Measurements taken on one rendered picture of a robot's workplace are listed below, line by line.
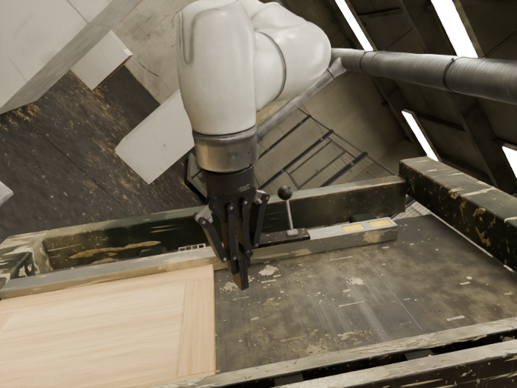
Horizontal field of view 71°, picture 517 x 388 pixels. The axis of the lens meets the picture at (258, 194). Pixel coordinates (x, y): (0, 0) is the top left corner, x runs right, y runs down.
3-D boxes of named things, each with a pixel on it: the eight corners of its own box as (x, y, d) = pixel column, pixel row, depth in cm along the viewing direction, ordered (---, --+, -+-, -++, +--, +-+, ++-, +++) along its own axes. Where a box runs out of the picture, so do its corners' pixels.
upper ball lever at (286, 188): (284, 239, 92) (275, 187, 93) (299, 237, 92) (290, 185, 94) (286, 239, 88) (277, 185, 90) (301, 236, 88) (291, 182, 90)
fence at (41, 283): (15, 292, 89) (8, 279, 87) (388, 230, 96) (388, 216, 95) (4, 306, 84) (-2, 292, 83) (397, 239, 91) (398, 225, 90)
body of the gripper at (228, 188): (214, 179, 49) (221, 235, 53) (265, 162, 53) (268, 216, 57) (191, 162, 55) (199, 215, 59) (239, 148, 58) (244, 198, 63)
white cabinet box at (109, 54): (68, 55, 534) (103, 21, 524) (99, 86, 556) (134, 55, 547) (57, 56, 492) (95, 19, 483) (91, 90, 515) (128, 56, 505)
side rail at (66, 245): (61, 260, 114) (49, 229, 110) (397, 205, 123) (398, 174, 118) (53, 270, 109) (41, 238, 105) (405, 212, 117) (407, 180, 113)
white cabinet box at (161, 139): (122, 138, 491) (239, 35, 463) (154, 168, 514) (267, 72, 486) (113, 151, 436) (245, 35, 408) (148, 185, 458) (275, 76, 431)
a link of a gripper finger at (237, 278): (242, 258, 61) (238, 259, 60) (245, 289, 64) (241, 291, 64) (233, 249, 63) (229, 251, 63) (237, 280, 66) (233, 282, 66)
